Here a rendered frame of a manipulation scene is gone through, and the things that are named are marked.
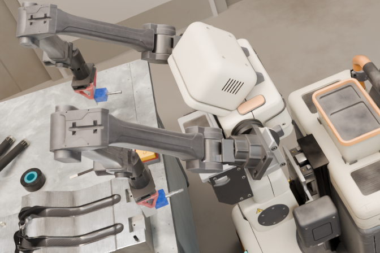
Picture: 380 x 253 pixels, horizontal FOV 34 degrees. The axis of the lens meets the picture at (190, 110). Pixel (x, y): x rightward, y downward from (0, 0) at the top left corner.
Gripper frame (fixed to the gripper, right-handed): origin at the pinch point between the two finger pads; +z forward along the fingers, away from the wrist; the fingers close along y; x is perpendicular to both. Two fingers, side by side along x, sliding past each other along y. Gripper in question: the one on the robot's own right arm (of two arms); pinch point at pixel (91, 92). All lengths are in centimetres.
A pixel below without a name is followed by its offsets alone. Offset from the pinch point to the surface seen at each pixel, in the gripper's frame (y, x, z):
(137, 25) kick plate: -128, -26, 79
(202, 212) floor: -8, 16, 95
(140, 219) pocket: 48, 22, 8
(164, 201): 48, 31, 0
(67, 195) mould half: 39.2, -3.2, 5.3
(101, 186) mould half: 36.4, 7.6, 6.0
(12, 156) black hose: 15.9, -32.2, 11.1
